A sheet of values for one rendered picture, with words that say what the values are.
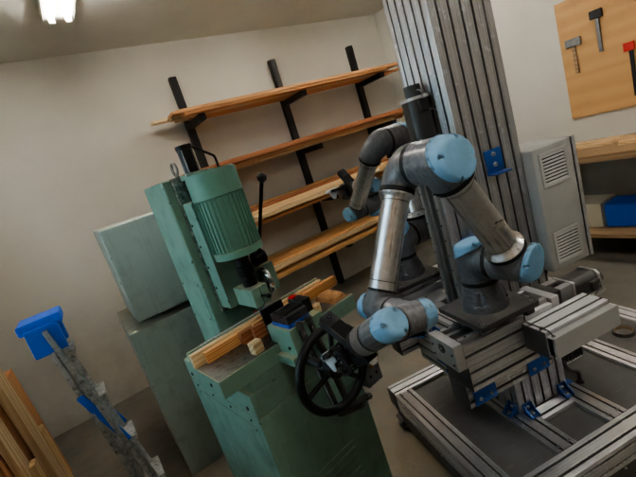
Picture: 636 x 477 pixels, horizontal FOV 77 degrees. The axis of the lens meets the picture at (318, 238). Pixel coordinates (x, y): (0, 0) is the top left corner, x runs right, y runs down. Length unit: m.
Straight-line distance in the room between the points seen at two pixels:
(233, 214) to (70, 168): 2.44
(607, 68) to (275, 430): 3.46
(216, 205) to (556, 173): 1.21
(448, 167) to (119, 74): 3.23
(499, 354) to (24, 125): 3.41
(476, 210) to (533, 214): 0.62
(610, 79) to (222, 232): 3.27
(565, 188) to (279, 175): 2.90
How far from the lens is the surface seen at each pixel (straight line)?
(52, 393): 3.86
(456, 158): 1.01
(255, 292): 1.44
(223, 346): 1.46
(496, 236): 1.17
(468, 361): 1.39
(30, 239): 3.65
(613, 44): 3.93
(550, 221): 1.70
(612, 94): 3.95
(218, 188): 1.35
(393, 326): 0.90
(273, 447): 1.49
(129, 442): 2.15
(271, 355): 1.38
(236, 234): 1.37
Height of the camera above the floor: 1.47
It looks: 12 degrees down
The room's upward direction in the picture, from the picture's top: 18 degrees counter-clockwise
